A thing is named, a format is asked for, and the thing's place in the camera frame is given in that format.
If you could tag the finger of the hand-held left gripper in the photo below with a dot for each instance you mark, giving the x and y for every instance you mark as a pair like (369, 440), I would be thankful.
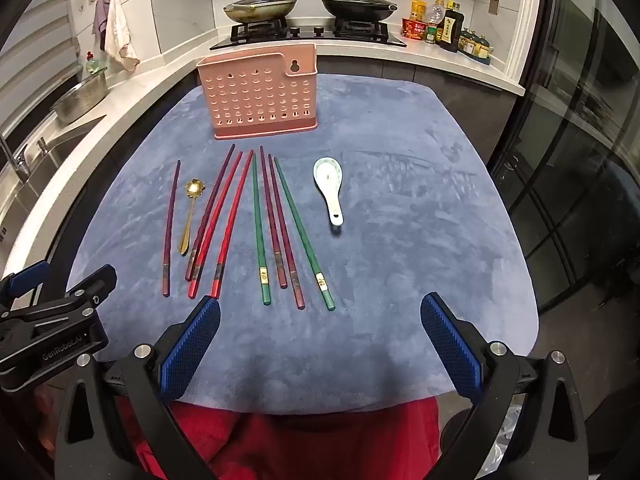
(97, 282)
(27, 275)

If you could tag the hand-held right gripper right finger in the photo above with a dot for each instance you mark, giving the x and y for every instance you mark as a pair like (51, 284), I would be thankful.
(450, 345)

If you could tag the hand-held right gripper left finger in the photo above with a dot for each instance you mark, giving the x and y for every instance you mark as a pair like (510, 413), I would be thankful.
(192, 345)

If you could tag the purple chopstick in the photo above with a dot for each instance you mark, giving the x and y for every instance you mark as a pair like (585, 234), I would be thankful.
(211, 212)
(170, 230)

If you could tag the dark red chopstick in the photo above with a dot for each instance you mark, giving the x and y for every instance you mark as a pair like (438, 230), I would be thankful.
(285, 235)
(271, 210)

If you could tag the green chopstick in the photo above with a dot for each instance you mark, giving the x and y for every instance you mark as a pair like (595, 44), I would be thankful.
(260, 225)
(303, 235)

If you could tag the pink perforated utensil holder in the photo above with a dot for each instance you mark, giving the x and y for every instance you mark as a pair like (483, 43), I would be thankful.
(250, 105)

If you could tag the stainless steel sink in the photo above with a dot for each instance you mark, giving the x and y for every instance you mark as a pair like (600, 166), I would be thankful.
(50, 165)

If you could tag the chrome faucet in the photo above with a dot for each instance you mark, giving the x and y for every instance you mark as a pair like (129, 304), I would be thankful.
(17, 160)

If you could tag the chrome sink dispenser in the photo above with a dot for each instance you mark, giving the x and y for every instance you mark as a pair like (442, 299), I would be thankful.
(42, 146)

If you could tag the gold metal spoon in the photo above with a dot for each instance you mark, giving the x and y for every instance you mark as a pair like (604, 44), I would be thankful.
(191, 189)

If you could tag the blue-grey plush mat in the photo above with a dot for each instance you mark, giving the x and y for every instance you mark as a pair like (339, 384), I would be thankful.
(400, 210)

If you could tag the red garment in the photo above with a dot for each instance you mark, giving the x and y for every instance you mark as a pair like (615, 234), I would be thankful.
(300, 445)

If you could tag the steel colander bowl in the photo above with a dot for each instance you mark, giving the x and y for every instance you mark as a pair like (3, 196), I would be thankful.
(80, 100)

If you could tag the white stone countertop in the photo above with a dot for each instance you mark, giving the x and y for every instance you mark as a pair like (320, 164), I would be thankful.
(150, 90)

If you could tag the striped window blind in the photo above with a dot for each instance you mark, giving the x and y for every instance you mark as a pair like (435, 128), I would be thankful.
(30, 75)

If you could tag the white ceramic soup spoon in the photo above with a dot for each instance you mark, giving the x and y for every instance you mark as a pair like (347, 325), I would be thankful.
(325, 172)

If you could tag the green dish soap bottle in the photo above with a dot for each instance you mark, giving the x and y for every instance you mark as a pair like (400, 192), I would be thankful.
(92, 66)

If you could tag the black-framed glass door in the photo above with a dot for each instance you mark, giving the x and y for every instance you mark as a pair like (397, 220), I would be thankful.
(575, 160)

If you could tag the dark base cabinet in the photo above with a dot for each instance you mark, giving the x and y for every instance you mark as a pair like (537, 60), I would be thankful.
(465, 110)

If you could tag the cream hanging towel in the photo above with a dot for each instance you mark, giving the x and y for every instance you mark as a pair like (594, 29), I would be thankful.
(117, 30)

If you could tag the purple hanging cloth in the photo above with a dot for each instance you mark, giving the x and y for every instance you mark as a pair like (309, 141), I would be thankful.
(101, 15)

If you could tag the seasoning jar rack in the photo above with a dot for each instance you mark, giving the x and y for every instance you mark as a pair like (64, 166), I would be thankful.
(475, 45)

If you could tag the small green-capped jar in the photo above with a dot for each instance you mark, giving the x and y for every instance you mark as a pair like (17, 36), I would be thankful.
(431, 34)

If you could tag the beige wok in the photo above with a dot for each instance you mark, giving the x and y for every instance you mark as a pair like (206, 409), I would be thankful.
(260, 14)

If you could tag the dark sauce bottle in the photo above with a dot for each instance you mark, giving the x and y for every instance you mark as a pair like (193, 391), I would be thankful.
(451, 30)

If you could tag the red food packet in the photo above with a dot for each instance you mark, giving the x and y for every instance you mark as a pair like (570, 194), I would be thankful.
(413, 29)

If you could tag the black gas cooktop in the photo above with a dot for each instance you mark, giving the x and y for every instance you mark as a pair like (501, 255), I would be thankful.
(350, 37)

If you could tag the clear plastic bottle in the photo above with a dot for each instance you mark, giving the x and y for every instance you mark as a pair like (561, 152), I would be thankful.
(438, 12)

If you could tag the yellow seasoning bottle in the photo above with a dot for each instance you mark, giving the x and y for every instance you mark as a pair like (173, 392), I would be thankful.
(419, 10)

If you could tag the black wok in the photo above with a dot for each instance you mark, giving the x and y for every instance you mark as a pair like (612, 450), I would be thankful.
(355, 11)

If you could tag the brown wall switch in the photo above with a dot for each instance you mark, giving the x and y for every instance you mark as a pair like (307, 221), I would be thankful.
(494, 6)

